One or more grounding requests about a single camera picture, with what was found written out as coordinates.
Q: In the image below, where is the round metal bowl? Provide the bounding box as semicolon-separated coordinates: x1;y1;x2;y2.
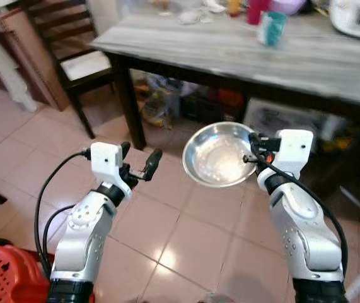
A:
182;122;259;189

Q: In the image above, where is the white plastic container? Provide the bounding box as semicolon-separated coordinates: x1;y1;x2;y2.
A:
243;98;338;146

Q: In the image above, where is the yellow printed sack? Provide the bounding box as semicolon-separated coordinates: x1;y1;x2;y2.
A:
141;74;183;130

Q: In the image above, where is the black crate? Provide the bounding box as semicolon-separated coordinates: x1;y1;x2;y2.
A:
180;85;247;124

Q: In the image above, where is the dark wooden dining chair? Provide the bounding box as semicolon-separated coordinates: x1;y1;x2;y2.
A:
22;0;120;140

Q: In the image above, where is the grey topped dining table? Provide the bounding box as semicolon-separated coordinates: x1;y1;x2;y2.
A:
90;9;360;196

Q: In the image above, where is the teal cup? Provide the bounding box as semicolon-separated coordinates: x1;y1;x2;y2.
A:
257;11;287;48

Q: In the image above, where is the red bottle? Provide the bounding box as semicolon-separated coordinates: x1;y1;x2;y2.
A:
246;0;272;26

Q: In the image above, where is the brown tiled kitchen counter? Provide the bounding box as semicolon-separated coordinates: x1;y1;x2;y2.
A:
0;6;70;111

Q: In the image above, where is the purple bowl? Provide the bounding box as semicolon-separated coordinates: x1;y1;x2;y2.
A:
269;0;306;16

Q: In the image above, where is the orange cup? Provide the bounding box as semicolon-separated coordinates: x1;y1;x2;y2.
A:
227;0;242;16

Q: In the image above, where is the white hanging towel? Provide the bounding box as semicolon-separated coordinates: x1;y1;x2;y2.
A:
0;22;38;113

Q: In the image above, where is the white kitchen appliance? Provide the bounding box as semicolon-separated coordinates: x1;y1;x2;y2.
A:
329;0;360;42

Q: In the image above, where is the red plastic stool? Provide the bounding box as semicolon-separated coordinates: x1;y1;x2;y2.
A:
0;239;95;303

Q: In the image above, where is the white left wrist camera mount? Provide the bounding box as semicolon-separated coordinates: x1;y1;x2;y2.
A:
90;142;132;187

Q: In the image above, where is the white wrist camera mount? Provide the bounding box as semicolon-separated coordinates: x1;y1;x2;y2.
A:
269;129;314;179
90;142;132;187

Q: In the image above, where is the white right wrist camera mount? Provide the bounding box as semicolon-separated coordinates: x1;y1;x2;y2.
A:
269;129;314;179

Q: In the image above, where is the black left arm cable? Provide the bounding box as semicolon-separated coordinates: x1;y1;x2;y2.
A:
33;150;92;278

